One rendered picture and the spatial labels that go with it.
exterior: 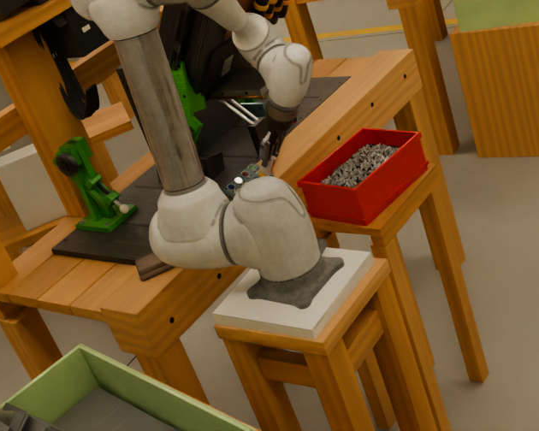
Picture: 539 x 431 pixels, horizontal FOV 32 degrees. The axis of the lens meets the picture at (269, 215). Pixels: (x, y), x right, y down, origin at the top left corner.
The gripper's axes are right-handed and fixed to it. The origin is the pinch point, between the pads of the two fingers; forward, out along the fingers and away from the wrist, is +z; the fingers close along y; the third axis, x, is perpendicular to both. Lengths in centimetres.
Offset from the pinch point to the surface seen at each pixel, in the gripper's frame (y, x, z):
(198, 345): 15, 14, 128
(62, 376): -87, -3, 3
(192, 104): 4.3, 29.8, 0.0
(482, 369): 25, -81, 55
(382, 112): 60, -9, 14
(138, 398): -84, -22, -5
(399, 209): 6.0, -39.1, -6.5
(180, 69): 4.6, 36.0, -9.5
